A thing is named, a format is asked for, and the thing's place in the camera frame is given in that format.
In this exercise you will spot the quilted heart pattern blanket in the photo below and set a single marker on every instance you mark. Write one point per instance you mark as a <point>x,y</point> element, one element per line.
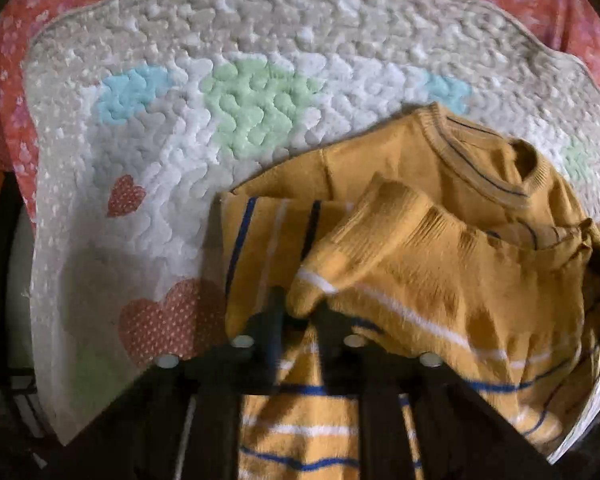
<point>180,135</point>

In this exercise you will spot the yellow striped sweater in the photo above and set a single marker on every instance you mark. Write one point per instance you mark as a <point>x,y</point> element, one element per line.
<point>430,260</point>

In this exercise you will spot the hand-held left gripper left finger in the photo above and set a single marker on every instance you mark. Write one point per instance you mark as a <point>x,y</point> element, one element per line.
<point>270,321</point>

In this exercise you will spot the black metal rack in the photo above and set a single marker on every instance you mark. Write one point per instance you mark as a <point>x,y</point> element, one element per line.
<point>25,400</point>

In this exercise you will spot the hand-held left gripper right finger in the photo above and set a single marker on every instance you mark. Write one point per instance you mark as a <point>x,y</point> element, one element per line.
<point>331,341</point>

